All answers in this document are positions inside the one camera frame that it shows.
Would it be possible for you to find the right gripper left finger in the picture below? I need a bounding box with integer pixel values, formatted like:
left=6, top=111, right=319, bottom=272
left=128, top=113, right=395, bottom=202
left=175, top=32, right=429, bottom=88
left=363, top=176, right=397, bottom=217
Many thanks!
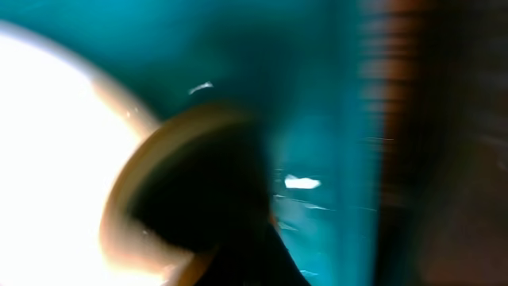
left=162, top=248, right=219, bottom=286

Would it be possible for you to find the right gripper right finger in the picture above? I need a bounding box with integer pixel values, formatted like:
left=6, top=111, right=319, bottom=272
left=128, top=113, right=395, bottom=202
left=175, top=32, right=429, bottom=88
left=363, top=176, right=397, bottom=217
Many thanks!
left=198, top=214, right=310, bottom=286

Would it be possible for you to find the white plate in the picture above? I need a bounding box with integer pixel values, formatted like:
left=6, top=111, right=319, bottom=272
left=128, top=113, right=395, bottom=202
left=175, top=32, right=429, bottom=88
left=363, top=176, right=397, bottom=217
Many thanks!
left=1, top=21, right=161, bottom=285

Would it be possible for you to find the teal plastic tray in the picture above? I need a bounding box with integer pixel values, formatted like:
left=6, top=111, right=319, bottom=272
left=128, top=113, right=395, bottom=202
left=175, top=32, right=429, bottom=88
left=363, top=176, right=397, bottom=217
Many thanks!
left=1, top=0, right=379, bottom=285

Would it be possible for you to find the green and yellow sponge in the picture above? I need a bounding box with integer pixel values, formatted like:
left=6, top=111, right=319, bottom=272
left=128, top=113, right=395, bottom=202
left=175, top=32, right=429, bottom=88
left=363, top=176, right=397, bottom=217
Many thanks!
left=99, top=102, right=270, bottom=272

